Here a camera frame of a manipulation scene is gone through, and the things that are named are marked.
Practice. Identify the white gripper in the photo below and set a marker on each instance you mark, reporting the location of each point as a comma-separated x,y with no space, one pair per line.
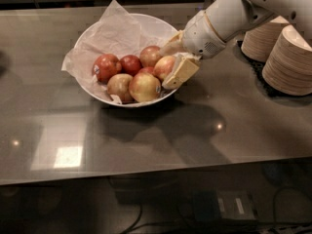
202,37

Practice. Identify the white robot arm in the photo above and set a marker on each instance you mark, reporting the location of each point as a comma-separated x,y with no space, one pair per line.
231,17

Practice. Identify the red yellow apple back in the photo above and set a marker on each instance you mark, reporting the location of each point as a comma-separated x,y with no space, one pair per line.
149,56

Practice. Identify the small red apple middle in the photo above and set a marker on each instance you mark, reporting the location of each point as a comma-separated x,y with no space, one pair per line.
147,69

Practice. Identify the yellow red apple front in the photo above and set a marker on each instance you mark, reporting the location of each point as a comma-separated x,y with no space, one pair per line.
144,87

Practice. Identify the dark red apple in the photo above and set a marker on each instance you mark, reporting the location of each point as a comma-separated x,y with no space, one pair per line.
131,64

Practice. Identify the white bowl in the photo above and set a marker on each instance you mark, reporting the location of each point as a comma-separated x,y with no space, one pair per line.
148,25

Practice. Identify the pale apple front left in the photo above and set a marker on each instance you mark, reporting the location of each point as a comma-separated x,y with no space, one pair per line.
118,88

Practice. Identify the red apple far left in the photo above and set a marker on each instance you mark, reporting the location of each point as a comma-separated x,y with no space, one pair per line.
106,66

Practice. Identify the white tissue paper liner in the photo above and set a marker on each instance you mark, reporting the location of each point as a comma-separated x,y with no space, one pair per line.
112,36

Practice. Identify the paper plate stack back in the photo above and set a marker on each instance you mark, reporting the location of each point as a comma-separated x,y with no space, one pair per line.
259,42

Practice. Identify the paper plate stack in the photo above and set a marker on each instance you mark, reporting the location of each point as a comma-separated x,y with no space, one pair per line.
289,66
259,42

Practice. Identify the black tray mat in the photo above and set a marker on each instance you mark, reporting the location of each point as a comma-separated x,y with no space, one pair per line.
257,68

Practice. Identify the paper plate stack front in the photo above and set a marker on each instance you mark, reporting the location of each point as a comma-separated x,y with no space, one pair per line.
289,66

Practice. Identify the dark box under table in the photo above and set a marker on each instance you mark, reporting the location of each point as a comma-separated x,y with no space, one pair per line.
214,206

